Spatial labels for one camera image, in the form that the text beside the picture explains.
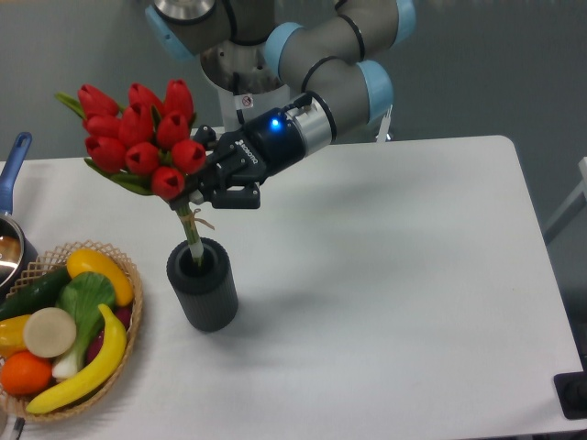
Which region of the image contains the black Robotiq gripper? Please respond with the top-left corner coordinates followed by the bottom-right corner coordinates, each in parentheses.
top-left (188, 108), bottom-right (305, 210)

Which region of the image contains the red tulip bouquet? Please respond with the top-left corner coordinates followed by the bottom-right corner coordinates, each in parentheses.
top-left (53, 78), bottom-right (216, 270)

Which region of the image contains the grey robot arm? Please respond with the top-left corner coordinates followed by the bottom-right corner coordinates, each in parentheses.
top-left (145, 1), bottom-right (416, 210)

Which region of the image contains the dark grey ribbed vase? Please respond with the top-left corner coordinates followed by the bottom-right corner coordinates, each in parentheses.
top-left (166, 237), bottom-right (238, 333)

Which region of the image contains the purple red vegetable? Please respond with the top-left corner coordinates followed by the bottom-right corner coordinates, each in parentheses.
top-left (85, 305), bottom-right (132, 364)

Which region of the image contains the green bok choy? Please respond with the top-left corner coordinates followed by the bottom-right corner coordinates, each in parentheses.
top-left (52, 271), bottom-right (116, 381)

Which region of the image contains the woven wicker basket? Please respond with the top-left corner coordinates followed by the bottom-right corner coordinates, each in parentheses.
top-left (1, 240), bottom-right (143, 424)

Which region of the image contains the green cucumber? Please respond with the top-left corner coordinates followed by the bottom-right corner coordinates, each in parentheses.
top-left (1, 267), bottom-right (71, 320)

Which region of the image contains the beige round disc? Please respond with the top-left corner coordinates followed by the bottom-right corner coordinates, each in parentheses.
top-left (23, 307), bottom-right (77, 358)

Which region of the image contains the yellow banana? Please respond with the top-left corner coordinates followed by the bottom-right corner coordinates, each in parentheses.
top-left (26, 304), bottom-right (127, 414)

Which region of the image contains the yellow bell pepper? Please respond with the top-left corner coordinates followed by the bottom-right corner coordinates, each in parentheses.
top-left (0, 314), bottom-right (30, 359)

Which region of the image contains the orange fruit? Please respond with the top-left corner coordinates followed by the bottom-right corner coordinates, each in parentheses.
top-left (1, 351), bottom-right (52, 396)

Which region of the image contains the black device at table edge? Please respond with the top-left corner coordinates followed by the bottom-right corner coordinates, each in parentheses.
top-left (553, 371), bottom-right (586, 420)

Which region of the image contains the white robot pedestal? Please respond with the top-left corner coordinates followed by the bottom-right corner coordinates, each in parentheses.
top-left (196, 36), bottom-right (299, 138)

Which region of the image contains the blue handled saucepan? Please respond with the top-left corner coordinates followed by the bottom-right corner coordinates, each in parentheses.
top-left (1, 132), bottom-right (38, 301)

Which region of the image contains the white frame at right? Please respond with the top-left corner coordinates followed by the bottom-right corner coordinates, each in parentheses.
top-left (542, 157), bottom-right (586, 246)

